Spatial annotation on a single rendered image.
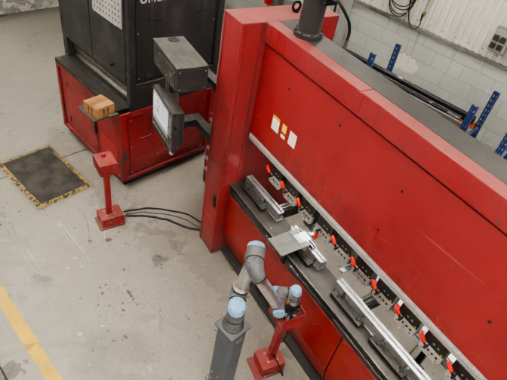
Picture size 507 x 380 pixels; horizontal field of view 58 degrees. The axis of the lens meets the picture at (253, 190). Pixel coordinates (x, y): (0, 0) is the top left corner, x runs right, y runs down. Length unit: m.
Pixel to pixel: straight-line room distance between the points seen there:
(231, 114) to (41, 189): 2.50
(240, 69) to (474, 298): 2.06
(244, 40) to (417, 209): 1.59
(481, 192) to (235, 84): 1.85
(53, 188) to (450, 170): 4.01
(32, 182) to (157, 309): 2.08
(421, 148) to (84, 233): 3.34
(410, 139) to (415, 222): 0.46
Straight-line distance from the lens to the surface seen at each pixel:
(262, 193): 3.78
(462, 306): 2.62
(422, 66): 7.37
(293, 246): 3.38
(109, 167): 4.23
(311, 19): 3.07
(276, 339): 3.57
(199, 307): 4.15
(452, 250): 2.51
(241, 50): 3.25
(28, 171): 5.49
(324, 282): 3.40
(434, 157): 2.39
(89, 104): 4.45
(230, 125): 3.54
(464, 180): 2.32
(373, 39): 7.71
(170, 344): 3.96
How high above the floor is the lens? 3.44
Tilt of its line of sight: 41 degrees down
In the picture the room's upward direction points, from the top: 12 degrees clockwise
